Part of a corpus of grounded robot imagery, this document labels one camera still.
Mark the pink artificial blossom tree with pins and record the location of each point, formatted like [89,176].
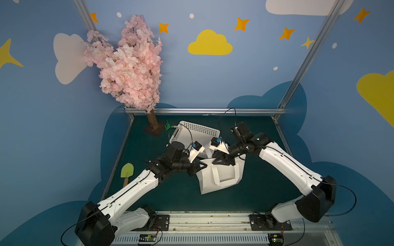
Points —
[131,72]

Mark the aluminium left table rail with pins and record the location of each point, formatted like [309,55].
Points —
[113,140]

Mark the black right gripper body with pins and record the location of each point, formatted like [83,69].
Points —
[224,155]

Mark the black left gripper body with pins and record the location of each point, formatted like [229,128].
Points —
[191,166]

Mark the white insulated delivery bag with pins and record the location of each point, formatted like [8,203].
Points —
[217,177]

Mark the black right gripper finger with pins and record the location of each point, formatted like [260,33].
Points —
[221,155]
[225,162]

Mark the aluminium back table rail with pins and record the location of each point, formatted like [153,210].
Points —
[216,111]

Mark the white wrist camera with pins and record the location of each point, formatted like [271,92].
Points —
[217,144]
[196,149]

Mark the left green circuit board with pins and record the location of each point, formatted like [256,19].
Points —
[147,238]

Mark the right green circuit board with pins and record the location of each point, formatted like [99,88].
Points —
[276,239]

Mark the small green plant toy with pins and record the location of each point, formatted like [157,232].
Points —
[169,126]

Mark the green circuit board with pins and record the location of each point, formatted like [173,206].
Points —
[276,239]
[147,238]

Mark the aluminium right table rail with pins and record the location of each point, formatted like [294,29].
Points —
[281,134]

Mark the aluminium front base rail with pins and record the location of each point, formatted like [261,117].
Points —
[219,229]

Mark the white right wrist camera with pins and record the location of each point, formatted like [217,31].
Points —
[217,144]

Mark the aluminium table rail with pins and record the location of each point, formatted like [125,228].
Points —
[113,140]
[281,134]
[216,111]

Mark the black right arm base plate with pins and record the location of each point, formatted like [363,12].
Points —
[262,222]

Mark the white perforated plastic basket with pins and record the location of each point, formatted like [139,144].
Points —
[186,131]

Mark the aluminium left corner post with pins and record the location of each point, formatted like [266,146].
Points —
[84,12]

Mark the aluminium right corner post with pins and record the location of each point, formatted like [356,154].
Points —
[324,31]

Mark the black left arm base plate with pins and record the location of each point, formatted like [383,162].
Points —
[159,221]

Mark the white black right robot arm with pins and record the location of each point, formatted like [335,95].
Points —
[318,193]

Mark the aluminium corner post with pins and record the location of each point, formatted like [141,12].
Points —
[324,31]
[84,12]

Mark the green toy shovel wooden handle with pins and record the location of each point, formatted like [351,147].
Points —
[126,172]

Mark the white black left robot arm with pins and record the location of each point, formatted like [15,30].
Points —
[96,225]

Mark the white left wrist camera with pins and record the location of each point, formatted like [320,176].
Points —
[196,149]

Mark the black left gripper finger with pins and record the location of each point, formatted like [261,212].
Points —
[194,169]
[198,162]

